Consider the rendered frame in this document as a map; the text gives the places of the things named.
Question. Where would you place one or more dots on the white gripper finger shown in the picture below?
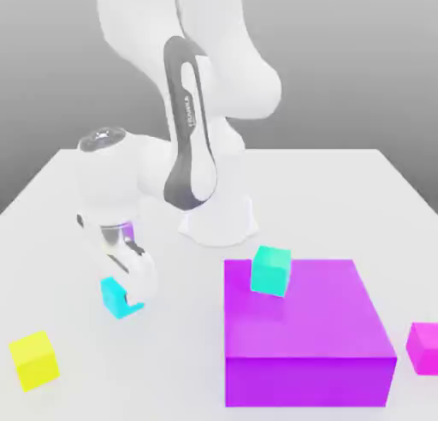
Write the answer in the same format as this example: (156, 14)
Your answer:
(135, 298)

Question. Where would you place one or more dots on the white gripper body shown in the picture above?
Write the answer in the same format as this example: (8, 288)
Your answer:
(142, 273)

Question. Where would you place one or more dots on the small cyan cube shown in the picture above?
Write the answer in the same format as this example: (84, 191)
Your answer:
(113, 297)

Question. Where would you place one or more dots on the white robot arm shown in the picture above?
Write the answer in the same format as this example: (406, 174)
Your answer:
(219, 51)

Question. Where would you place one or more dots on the small yellow cube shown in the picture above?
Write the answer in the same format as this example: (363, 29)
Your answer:
(34, 361)

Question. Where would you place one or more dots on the small teal cube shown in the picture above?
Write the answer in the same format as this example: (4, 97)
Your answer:
(270, 273)

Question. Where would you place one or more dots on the small magenta cube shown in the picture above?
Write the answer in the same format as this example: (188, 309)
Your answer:
(424, 349)

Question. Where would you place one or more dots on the large purple box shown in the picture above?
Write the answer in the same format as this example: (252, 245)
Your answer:
(308, 342)

